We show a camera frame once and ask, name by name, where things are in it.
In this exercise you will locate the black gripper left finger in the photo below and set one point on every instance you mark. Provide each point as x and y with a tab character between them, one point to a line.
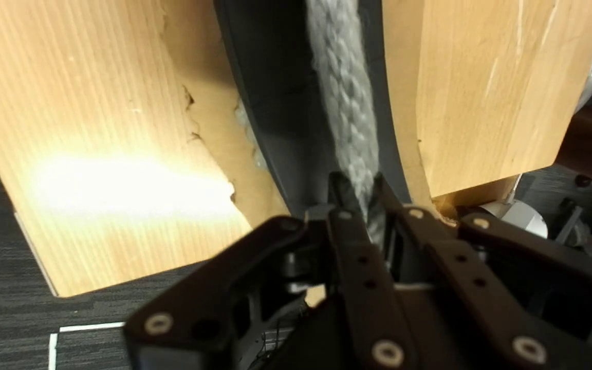
290	295

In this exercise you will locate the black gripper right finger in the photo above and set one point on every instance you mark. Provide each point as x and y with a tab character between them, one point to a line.
530	298

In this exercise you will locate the black curved track object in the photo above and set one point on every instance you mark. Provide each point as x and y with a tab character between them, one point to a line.
273	65

